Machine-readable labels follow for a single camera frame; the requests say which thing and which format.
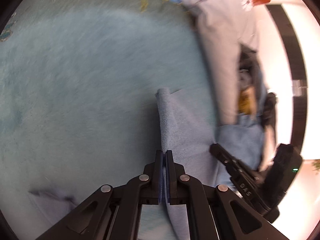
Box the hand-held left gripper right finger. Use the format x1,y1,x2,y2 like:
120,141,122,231
165,150,290,240

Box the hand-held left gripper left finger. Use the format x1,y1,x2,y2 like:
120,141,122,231
35,150,164,240

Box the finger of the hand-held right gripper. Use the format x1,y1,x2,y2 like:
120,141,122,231
209,143,260,180

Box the blue pants with ribbed waistband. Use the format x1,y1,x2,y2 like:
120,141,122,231
155,87,220,240

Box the blue fleece garment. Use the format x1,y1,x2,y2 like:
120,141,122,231
216,67,267,172

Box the yellow and white cloth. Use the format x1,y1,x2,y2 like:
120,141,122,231
238,86,256,114

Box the white wardrobe with black stripe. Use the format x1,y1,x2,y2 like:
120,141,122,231
257,2,320,161

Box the dark grey garment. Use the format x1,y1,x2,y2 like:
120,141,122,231
238,44,261,85

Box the teal floral bed sheet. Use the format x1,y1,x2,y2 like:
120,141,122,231
0,0,218,240

